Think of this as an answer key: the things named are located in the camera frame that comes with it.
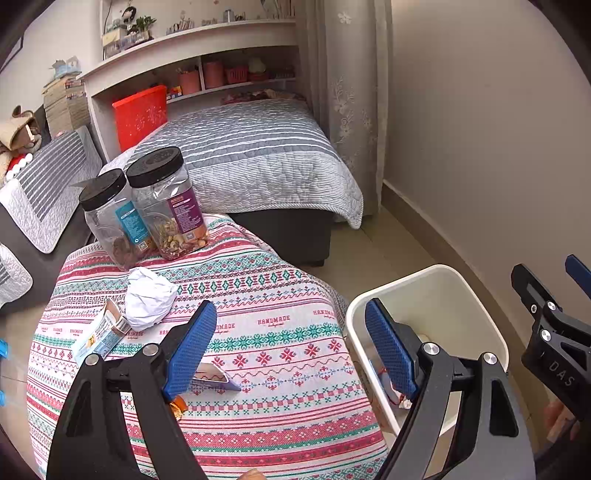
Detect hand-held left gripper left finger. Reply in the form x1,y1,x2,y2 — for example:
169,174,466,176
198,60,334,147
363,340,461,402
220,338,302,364
45,300,218,480

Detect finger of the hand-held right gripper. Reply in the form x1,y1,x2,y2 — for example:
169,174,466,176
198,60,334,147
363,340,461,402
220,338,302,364
566,255,591,296
511,264,570,324

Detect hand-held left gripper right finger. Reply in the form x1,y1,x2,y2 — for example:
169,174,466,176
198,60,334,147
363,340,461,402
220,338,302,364
365,298,536,480

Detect red patterned paper cup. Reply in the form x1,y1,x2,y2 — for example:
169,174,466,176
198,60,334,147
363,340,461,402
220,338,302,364
379,367,414,411

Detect white plastic bin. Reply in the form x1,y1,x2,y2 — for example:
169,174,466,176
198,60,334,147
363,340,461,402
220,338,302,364
345,264,509,437

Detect person's right hand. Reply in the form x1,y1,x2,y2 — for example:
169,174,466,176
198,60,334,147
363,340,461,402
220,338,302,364
544,401,580,441

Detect crumpled white paper ball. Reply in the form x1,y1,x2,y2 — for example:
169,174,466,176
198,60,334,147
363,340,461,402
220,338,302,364
126,268,178,329

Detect patterned woven tablecloth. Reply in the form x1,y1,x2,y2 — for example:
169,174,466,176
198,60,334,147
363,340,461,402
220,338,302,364
25,213,389,480

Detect blue and white carton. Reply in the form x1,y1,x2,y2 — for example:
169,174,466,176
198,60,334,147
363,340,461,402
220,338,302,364
71,299,132,365

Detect clear jar with purple label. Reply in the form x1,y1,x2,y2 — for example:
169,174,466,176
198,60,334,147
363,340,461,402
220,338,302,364
126,147,211,261

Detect clear jar with teal label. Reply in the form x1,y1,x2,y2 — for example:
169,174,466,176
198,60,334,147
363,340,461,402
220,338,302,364
78,168,158,271

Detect dark bed base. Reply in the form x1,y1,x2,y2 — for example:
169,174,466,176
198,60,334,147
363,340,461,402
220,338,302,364
228,210,333,267

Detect light blue stool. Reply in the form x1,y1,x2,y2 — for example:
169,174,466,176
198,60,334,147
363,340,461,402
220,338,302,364
0,339,9,404

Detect small striped sofa cover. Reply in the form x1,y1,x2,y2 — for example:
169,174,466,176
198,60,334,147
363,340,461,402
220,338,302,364
0,244,34,308

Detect grey striped quilt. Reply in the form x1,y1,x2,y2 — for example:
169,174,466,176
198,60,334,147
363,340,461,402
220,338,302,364
99,98,365,229

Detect dark sofa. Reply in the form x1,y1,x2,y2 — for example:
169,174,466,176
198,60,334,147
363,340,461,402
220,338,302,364
0,104,105,315

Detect wide striped sofa cover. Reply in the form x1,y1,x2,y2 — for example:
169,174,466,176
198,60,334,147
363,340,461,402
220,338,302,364
0,126,103,254

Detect red storage box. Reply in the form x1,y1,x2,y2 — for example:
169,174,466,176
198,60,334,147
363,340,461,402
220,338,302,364
112,84,168,153

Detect red plush toy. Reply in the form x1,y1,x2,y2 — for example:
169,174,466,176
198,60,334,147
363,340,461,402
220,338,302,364
0,152,33,183

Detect grey floral curtain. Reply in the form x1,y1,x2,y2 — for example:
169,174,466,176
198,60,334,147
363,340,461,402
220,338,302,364
295,0,393,217

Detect tall stack of books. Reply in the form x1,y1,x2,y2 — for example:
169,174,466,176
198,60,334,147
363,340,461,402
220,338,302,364
42,76,90,139

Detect white bookshelf headboard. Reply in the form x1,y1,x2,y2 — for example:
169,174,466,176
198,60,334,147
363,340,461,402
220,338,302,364
81,0,315,162

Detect upright papers on shelf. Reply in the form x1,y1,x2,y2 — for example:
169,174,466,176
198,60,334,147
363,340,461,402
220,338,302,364
261,0,296,19

